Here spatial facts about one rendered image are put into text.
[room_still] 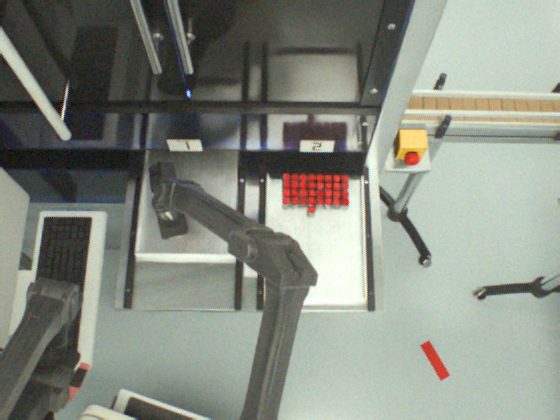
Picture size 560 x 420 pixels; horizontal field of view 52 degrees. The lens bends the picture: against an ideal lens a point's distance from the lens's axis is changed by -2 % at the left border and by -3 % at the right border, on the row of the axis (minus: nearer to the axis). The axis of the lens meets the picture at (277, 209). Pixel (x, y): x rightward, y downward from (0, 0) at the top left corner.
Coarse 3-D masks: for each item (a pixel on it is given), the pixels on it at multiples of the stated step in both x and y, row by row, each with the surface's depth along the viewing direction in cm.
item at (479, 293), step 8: (536, 280) 230; (480, 288) 242; (488, 288) 235; (496, 288) 234; (504, 288) 232; (512, 288) 231; (520, 288) 230; (528, 288) 230; (536, 288) 229; (552, 288) 229; (480, 296) 241; (536, 296) 231; (544, 296) 229
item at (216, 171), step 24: (144, 168) 162; (192, 168) 166; (216, 168) 166; (144, 192) 162; (216, 192) 163; (144, 216) 160; (144, 240) 158; (168, 240) 158; (192, 240) 158; (216, 240) 158
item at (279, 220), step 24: (360, 192) 163; (288, 216) 160; (336, 216) 160; (360, 216) 160; (312, 240) 158; (336, 240) 158; (360, 240) 158; (312, 264) 156; (336, 264) 156; (360, 264) 156; (264, 288) 150; (312, 288) 153; (336, 288) 153; (360, 288) 153
